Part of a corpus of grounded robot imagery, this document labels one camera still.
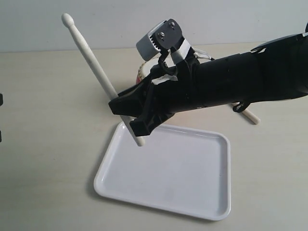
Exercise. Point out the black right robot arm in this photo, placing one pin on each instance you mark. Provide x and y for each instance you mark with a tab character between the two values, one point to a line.
274	71

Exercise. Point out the white plastic tray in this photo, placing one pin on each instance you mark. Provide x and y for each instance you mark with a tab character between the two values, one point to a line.
179	169

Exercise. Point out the wooden drumstick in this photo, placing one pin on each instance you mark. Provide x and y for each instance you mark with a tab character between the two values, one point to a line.
249	116
89	56

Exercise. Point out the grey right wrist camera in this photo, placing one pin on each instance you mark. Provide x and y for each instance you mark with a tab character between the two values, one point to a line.
160	38

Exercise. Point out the red small drum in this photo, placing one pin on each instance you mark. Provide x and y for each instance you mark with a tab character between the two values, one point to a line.
144	70

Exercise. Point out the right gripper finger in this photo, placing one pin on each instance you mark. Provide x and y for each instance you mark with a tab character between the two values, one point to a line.
130	102
146	120

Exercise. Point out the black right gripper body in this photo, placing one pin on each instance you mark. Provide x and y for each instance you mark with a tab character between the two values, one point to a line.
172	88

